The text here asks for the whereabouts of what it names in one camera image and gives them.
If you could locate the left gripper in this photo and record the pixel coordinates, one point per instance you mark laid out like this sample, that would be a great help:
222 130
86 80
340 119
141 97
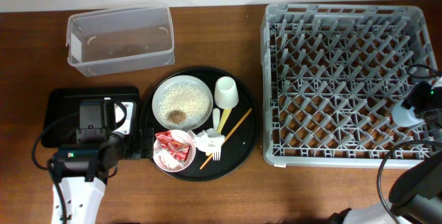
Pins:
136 151

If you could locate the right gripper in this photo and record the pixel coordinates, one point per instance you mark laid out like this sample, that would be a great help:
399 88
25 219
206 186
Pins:
415 97

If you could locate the pink bowl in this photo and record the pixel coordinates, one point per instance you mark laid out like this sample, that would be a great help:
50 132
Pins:
165 161

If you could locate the red snack wrapper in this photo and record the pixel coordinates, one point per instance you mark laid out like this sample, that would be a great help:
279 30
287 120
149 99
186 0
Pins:
178 150

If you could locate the white napkin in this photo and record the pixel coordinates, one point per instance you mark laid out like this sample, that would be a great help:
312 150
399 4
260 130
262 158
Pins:
208 141

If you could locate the white plastic cup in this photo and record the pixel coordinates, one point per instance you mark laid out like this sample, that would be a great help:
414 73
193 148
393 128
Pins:
226 93

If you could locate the light blue cup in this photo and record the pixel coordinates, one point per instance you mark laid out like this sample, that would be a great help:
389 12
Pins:
404 117

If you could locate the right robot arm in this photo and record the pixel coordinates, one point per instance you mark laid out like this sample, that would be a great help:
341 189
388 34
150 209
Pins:
415 197

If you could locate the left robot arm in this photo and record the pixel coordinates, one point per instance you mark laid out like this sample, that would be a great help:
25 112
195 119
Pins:
80 174

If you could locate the grey dishwasher rack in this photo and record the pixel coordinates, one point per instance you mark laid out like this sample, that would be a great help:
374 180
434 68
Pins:
331 77

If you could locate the clear plastic waste bin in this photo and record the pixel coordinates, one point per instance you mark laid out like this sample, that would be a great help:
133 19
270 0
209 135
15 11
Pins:
120 40

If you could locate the brown food patty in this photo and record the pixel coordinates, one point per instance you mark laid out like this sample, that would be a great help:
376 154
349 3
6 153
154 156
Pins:
176 117

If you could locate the grey plate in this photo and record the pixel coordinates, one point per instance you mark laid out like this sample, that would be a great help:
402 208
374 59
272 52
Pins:
181 79

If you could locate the white rice pile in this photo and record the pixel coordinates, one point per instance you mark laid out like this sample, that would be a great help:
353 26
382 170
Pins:
184 97

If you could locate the round black serving tray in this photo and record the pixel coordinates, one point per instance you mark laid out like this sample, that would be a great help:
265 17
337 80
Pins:
239 145

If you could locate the white plastic fork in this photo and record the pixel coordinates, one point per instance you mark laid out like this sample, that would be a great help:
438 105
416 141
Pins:
216 122

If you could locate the yellow plastic knife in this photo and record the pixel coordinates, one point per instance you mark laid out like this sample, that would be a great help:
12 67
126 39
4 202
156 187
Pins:
223 119

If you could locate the black rectangular tray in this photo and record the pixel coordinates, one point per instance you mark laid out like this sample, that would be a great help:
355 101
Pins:
65 101

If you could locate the wooden chopstick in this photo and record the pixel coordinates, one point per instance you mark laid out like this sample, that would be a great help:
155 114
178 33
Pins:
244 117

